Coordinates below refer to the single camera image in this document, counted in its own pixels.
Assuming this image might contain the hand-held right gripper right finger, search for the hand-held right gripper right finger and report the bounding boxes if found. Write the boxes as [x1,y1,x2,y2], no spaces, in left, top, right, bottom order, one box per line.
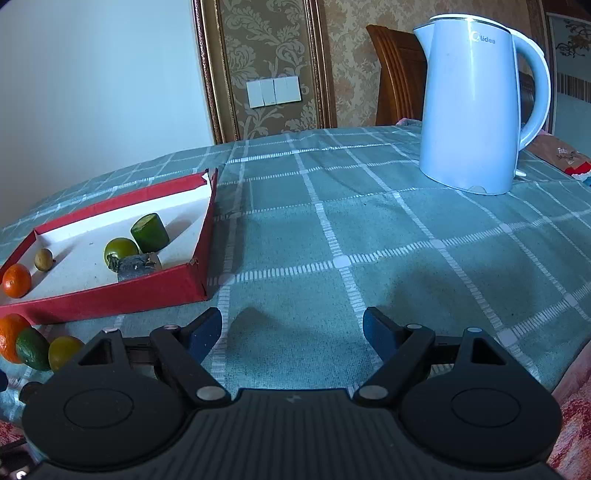
[352,306,513,408]

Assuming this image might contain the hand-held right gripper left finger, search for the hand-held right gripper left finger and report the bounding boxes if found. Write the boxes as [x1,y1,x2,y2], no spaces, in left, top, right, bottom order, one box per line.
[68,307,232,408]

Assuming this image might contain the dark sugarcane piece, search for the dark sugarcane piece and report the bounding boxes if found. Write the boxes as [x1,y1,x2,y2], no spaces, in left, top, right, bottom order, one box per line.
[111,252,163,282]

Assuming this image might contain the green cucumber piece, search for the green cucumber piece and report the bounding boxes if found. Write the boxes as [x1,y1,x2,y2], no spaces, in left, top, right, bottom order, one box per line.
[130,213,171,253]

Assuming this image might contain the green tomato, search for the green tomato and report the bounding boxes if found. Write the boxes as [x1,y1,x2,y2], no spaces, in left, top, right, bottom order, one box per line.
[104,237,140,267]
[48,336,85,372]

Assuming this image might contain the red cardboard box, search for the red cardboard box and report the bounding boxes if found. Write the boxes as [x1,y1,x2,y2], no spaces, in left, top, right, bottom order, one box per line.
[0,168,219,326]

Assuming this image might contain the dark green cucumber end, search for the dark green cucumber end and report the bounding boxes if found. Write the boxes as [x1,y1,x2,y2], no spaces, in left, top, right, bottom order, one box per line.
[15,327,51,371]

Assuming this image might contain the orange tangerine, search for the orange tangerine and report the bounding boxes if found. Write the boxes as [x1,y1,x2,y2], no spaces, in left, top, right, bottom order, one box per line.
[1,263,32,299]
[0,313,32,364]

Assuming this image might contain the teal checkered tablecloth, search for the teal checkered tablecloth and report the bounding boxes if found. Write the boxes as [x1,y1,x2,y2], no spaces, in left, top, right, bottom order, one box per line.
[0,126,591,416]

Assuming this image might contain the red patterned cloth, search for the red patterned cloth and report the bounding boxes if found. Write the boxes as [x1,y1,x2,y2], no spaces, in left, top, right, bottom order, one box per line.
[547,355,591,480]

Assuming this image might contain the white electric kettle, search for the white electric kettle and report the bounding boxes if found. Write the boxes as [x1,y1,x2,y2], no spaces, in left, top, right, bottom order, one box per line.
[412,14,552,195]

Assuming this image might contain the brown packet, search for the brown packet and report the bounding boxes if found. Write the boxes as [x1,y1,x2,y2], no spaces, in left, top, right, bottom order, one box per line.
[526,134,591,188]

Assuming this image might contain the wooden chair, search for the wooden chair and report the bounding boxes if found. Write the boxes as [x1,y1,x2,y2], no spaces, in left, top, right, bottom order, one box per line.
[366,24,539,134]

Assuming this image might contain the white wall switch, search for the white wall switch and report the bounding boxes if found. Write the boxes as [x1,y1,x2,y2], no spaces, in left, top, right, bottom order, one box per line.
[246,75,302,109]

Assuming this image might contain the gold ornate wall frame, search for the gold ornate wall frame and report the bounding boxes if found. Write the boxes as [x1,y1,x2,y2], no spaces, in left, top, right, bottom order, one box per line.
[191,0,337,145]

